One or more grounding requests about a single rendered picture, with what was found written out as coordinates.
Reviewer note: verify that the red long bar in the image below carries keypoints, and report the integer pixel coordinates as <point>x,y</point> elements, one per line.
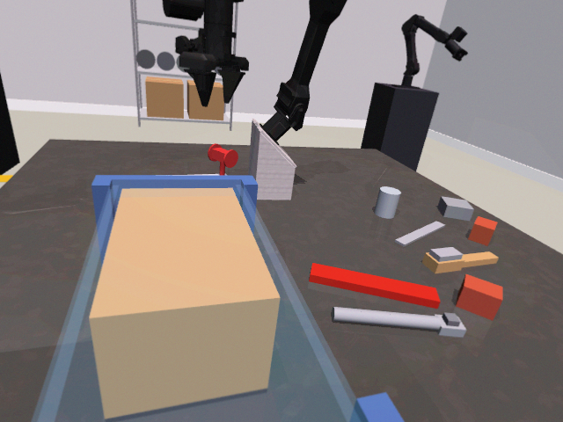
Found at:
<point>374,285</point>

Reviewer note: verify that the orange-red rectangular block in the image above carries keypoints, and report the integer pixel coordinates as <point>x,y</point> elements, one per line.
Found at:
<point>479,296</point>
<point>482,231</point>

